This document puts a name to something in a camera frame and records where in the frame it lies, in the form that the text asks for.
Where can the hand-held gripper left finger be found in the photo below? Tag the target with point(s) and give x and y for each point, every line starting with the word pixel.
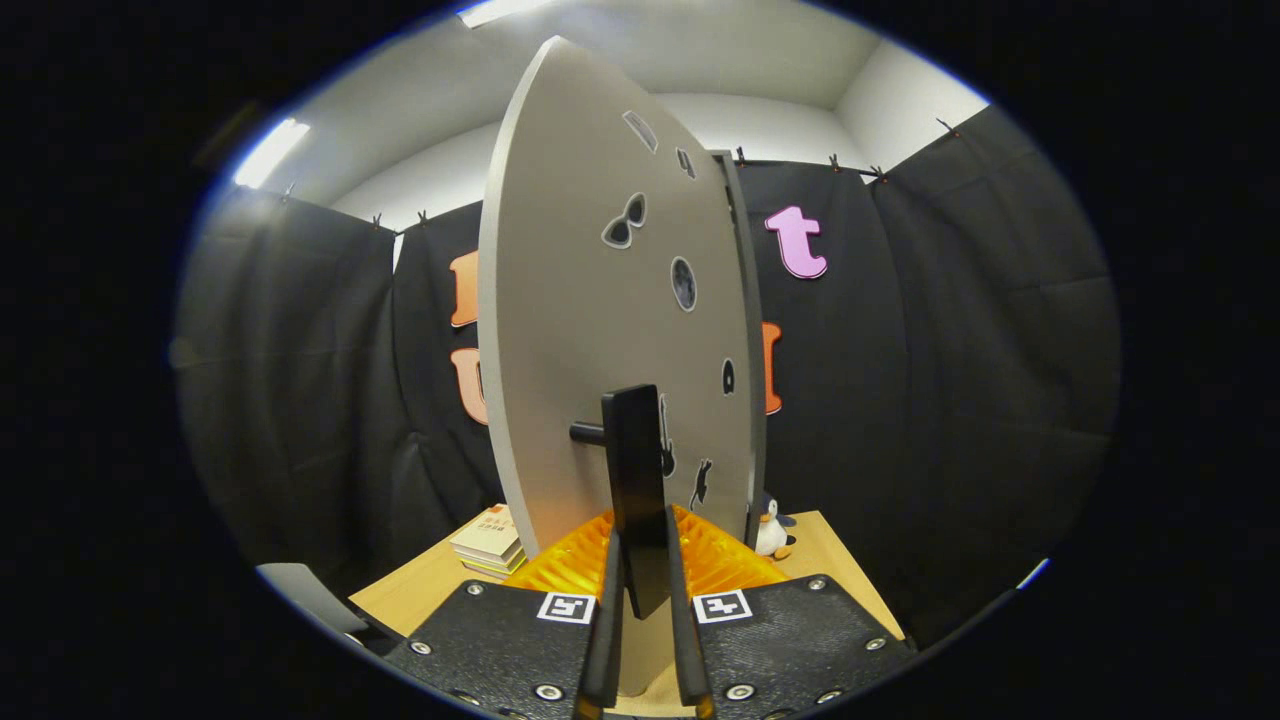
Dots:
pixel 605 650

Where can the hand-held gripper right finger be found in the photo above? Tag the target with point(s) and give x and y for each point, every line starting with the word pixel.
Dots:
pixel 688 650

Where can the dark grey shoe cabinet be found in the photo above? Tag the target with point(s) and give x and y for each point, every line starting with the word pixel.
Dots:
pixel 750 350

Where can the beige shoe cabinet door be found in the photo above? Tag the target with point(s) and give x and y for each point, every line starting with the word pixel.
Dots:
pixel 570 300

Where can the penguin plush toy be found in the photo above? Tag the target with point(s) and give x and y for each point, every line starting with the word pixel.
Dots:
pixel 770 535

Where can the small stack of books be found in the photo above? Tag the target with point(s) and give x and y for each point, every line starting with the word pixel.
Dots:
pixel 488 535

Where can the black backdrop cloth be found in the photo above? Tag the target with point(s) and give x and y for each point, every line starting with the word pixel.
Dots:
pixel 950 400

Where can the row of black cloth clips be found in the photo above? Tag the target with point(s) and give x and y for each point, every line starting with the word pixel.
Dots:
pixel 833 163

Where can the ceiling light strip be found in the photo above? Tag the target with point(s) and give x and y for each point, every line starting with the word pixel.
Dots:
pixel 495 12
pixel 268 153

